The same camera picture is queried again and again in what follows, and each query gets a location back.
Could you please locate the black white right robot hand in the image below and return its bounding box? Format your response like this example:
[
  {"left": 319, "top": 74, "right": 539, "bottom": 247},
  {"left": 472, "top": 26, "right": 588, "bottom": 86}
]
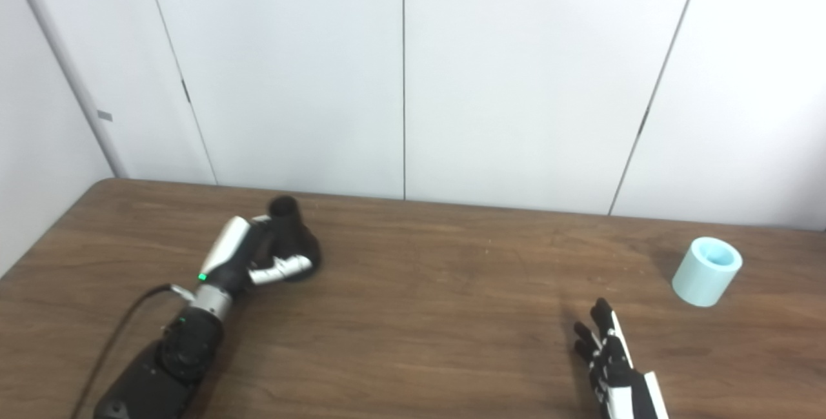
[{"left": 573, "top": 298, "right": 669, "bottom": 419}]

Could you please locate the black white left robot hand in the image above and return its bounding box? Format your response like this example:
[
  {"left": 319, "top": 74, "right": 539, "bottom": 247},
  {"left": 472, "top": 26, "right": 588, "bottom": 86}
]
[{"left": 194, "top": 214, "right": 315, "bottom": 297}]

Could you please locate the white wall post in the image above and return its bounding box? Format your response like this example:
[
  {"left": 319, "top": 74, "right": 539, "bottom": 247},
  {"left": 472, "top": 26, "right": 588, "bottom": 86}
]
[{"left": 5, "top": 0, "right": 128, "bottom": 179}]

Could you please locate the black flared nozzle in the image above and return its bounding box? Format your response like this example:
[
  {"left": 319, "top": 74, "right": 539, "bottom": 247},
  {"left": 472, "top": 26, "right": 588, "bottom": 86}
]
[{"left": 255, "top": 196, "right": 322, "bottom": 281}]

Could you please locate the light-blue hose piece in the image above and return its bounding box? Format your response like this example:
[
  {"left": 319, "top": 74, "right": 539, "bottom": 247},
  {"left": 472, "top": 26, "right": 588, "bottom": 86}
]
[{"left": 672, "top": 236, "right": 743, "bottom": 308}]

